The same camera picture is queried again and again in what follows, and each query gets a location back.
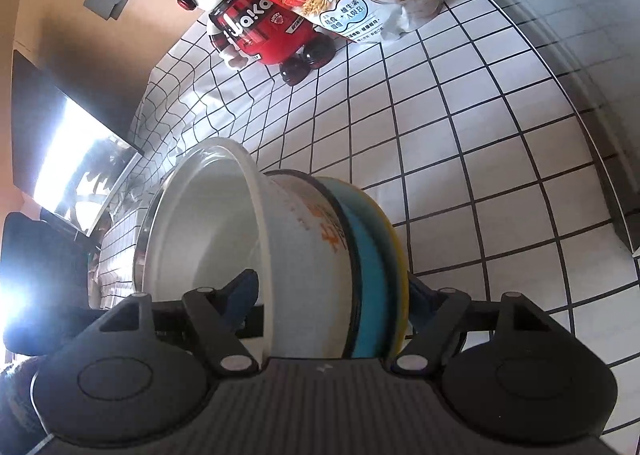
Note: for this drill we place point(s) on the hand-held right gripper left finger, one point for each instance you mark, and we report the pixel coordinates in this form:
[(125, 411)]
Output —
[(242, 292)]

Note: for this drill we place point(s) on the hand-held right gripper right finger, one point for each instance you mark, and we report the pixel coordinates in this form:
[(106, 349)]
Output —
[(417, 302)]

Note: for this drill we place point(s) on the blue enamel bowl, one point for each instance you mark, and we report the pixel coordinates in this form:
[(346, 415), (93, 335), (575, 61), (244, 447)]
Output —
[(370, 295)]

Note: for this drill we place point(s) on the white paper bowl orange label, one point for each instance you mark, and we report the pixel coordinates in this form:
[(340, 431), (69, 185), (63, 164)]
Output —
[(300, 260)]

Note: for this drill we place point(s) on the stainless steel bowl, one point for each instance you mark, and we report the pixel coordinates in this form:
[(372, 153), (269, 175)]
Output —
[(141, 245)]

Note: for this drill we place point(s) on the black computer monitor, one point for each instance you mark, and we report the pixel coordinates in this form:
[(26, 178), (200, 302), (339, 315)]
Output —
[(60, 145)]

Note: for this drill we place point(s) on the white black checked tablecloth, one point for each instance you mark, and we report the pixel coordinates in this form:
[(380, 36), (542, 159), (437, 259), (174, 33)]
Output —
[(475, 160)]

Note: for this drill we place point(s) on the red black robot toy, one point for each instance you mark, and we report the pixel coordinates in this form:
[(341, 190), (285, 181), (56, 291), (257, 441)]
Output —
[(260, 30)]

